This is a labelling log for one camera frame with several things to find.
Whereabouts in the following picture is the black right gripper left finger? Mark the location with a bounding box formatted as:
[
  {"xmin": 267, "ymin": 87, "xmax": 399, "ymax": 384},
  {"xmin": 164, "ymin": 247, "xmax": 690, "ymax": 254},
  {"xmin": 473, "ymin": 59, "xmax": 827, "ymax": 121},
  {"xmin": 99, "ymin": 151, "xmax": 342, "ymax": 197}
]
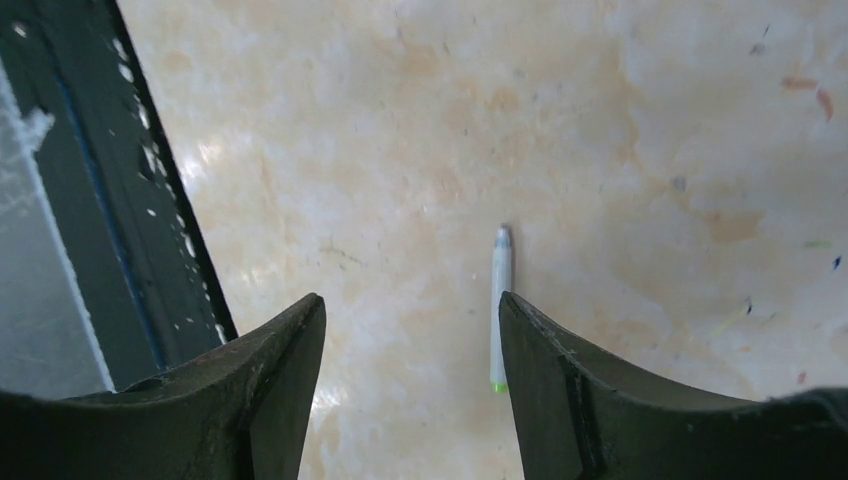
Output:
[{"xmin": 1, "ymin": 294, "xmax": 326, "ymax": 479}]

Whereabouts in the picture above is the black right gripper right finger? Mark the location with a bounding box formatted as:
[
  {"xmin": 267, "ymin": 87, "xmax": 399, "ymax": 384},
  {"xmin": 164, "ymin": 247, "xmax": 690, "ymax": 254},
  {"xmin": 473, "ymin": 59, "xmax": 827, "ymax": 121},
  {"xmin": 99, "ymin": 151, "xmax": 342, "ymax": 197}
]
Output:
[{"xmin": 499, "ymin": 293, "xmax": 847, "ymax": 479}]

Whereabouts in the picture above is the white pen with green tip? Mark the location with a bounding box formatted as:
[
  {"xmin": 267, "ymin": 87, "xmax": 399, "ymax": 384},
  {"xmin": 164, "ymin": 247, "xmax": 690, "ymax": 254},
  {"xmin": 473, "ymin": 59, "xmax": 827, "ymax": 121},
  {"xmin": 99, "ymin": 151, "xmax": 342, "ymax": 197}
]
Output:
[{"xmin": 490, "ymin": 224, "xmax": 513, "ymax": 393}]

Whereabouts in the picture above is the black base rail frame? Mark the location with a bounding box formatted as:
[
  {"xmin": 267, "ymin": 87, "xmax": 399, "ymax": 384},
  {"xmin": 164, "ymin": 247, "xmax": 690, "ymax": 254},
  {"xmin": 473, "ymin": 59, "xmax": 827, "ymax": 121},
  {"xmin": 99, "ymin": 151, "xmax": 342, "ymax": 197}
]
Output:
[{"xmin": 1, "ymin": 1, "xmax": 237, "ymax": 389}]

